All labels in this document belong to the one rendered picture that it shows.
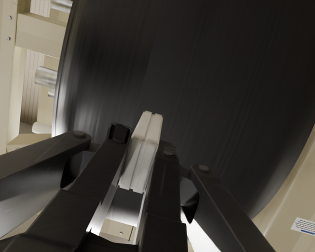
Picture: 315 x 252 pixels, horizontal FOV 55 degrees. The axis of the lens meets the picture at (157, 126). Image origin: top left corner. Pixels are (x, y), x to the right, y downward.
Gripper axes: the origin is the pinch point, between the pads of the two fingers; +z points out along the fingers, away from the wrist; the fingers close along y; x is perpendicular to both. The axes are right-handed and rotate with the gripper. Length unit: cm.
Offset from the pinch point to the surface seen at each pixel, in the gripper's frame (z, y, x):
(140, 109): 11.3, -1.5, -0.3
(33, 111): 474, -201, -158
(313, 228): 34, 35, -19
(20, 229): 258, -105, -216
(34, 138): 82, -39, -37
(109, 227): 65, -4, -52
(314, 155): 32.6, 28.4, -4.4
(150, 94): 11.2, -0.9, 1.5
